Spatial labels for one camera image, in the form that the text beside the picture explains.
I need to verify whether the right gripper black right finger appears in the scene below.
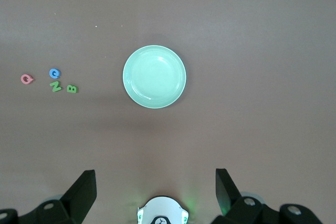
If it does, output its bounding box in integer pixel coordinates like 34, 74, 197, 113
209, 168, 326, 224

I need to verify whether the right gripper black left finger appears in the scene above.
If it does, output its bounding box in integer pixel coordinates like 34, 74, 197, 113
0, 170, 98, 224

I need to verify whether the green letter N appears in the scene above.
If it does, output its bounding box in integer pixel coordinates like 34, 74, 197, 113
49, 80, 63, 93

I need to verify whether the pink letter Q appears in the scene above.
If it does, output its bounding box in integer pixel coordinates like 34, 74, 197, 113
20, 74, 34, 86

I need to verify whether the green plate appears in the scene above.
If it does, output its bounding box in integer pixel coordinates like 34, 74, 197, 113
122, 45, 187, 110

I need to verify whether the brown table cover mat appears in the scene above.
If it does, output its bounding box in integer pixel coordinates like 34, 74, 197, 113
0, 0, 336, 224

